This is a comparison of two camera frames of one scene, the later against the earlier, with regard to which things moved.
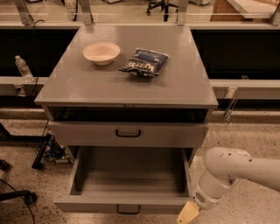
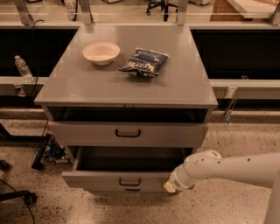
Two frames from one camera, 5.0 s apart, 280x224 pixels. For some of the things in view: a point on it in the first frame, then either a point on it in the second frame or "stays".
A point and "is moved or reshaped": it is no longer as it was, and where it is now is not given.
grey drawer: x=129 y=180 is moved or reshaped
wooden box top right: x=243 y=10 stays
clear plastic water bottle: x=24 y=69 stays
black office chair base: x=164 y=4 stays
